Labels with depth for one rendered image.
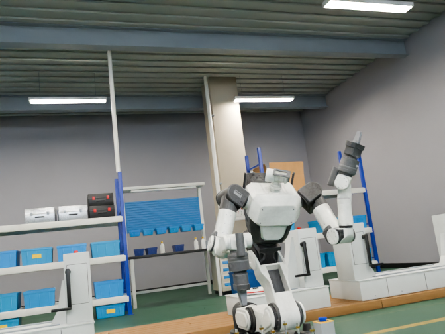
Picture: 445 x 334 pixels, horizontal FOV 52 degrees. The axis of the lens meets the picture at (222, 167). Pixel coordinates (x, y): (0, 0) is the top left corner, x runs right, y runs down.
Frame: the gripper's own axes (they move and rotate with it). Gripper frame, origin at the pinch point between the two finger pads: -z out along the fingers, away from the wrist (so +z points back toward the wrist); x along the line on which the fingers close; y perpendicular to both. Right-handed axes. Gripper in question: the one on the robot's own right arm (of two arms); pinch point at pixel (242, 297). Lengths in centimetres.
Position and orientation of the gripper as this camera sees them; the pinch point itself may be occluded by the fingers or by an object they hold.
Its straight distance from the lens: 198.8
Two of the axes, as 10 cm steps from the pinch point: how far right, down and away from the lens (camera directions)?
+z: -1.2, -9.8, 1.8
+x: 1.6, -2.0, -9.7
